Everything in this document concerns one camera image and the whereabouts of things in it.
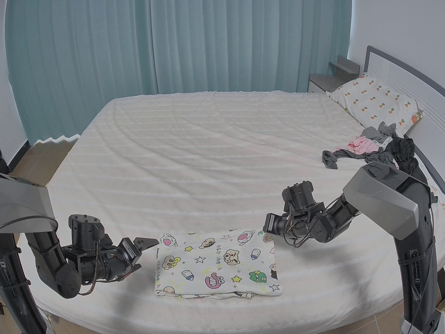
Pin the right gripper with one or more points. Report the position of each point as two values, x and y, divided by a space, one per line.
281 226

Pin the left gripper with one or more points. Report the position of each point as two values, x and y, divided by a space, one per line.
120 261

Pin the pile of clothes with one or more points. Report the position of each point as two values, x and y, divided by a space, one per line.
405 151

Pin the bed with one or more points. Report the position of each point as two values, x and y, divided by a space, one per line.
208 151

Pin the blue-green curtain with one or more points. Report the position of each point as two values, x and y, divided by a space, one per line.
208 30

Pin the white printed pyjama top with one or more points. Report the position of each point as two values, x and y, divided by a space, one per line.
215 263

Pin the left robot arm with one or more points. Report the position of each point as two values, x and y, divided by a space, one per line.
21 207

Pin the grey bedside table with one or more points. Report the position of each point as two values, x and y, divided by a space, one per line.
323 82

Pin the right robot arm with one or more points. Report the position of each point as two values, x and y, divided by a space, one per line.
379 200

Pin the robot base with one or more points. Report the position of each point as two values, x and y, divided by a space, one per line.
406 327

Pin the dark grey furniture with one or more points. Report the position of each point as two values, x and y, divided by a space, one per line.
2 162

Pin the white printed pillow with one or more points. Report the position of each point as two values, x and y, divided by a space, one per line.
375 99

